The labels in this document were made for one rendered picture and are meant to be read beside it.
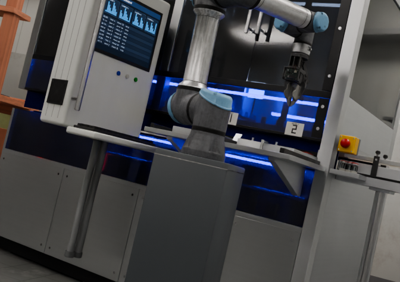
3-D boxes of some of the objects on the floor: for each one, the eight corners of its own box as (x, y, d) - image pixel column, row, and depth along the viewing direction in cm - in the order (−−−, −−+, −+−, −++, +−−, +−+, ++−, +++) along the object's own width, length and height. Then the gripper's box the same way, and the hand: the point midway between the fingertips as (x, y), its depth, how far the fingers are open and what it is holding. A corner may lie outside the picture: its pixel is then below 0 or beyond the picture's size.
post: (278, 363, 253) (377, -93, 265) (290, 368, 250) (390, -94, 262) (272, 366, 248) (373, -100, 260) (284, 371, 244) (387, -101, 257)
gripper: (285, 50, 235) (273, 101, 233) (306, 53, 230) (294, 105, 229) (293, 56, 242) (281, 106, 241) (313, 59, 237) (302, 109, 236)
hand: (291, 103), depth 237 cm, fingers closed
